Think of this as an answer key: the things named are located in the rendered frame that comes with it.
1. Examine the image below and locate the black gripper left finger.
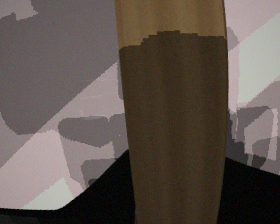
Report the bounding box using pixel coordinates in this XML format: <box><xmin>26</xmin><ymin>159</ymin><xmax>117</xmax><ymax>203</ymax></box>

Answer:
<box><xmin>0</xmin><ymin>151</ymin><xmax>135</xmax><ymax>224</ymax></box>

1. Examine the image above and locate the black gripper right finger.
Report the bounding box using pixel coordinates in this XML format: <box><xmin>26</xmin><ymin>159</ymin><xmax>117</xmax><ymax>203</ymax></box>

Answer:
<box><xmin>217</xmin><ymin>156</ymin><xmax>280</xmax><ymax>224</ymax></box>

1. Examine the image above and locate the brown wooden board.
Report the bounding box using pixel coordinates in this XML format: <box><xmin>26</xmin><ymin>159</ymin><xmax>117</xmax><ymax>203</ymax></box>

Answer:
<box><xmin>115</xmin><ymin>0</ymin><xmax>229</xmax><ymax>224</ymax></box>

